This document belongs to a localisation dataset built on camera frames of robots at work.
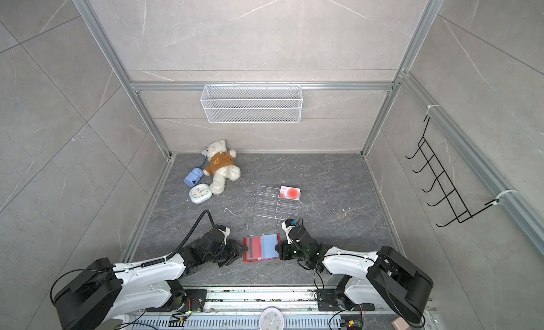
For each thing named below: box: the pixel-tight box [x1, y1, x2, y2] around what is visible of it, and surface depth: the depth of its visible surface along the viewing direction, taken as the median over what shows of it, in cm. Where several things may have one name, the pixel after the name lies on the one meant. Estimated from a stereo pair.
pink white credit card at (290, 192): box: [279, 185, 302, 201], surface depth 95 cm
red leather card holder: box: [242, 232, 282, 264], surface depth 87 cm
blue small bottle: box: [183, 167, 204, 187], surface depth 106 cm
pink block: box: [391, 316, 411, 330], surface depth 69 cm
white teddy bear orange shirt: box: [201, 138, 241, 195], surface depth 106 cm
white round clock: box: [259, 307, 285, 330], surface depth 69 cm
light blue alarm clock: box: [188, 182, 213, 204], surface depth 102 cm
